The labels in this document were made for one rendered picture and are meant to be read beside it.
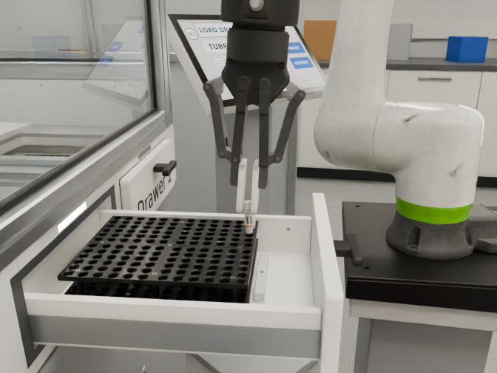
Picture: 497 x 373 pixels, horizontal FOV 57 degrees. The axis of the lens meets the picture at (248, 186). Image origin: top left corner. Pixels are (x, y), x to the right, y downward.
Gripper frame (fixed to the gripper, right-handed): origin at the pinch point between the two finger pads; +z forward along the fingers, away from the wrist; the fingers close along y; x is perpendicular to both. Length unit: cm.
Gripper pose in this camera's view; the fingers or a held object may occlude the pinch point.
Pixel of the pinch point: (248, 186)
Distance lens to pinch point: 61.5
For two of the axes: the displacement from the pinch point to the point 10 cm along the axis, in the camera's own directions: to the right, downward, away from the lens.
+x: 1.2, -3.4, 9.3
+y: 9.9, 1.0, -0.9
